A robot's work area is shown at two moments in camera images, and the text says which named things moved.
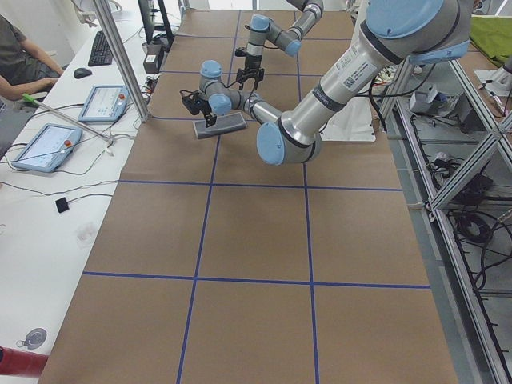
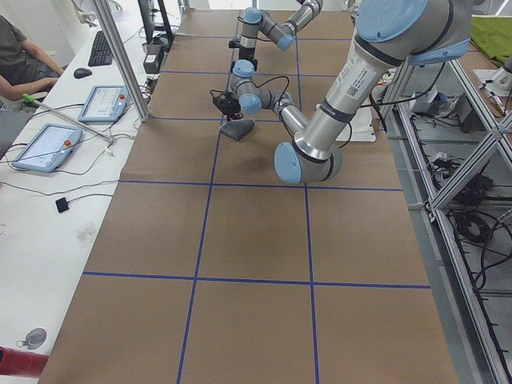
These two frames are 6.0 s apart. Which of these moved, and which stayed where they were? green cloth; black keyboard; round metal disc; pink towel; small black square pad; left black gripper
Moved: left black gripper; pink towel
Stayed: small black square pad; round metal disc; black keyboard; green cloth
